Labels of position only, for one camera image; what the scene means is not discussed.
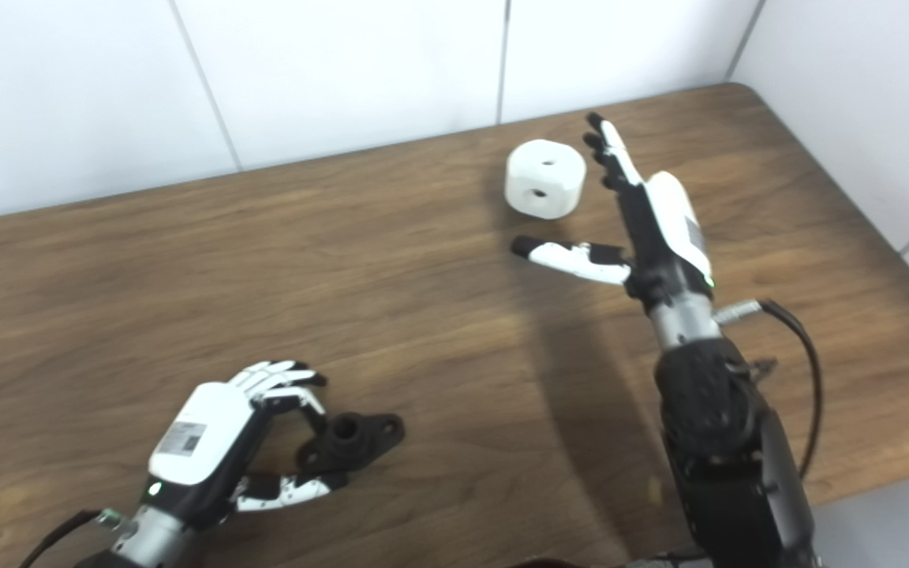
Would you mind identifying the black flanged holder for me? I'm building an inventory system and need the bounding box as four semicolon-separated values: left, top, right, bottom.
295;412;406;476

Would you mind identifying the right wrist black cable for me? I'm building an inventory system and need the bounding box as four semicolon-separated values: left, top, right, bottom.
713;298;824;478

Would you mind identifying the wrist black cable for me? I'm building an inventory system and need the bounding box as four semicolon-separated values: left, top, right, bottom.
713;298;824;478
19;509;122;568

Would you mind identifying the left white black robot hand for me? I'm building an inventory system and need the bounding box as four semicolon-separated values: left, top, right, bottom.
143;361;349;530

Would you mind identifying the round white plastic piece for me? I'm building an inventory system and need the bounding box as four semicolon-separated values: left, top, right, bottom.
504;139;587;220

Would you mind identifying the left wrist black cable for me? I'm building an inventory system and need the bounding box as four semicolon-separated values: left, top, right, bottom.
19;509;122;568

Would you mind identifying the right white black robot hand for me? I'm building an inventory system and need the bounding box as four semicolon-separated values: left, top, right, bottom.
511;112;718;309

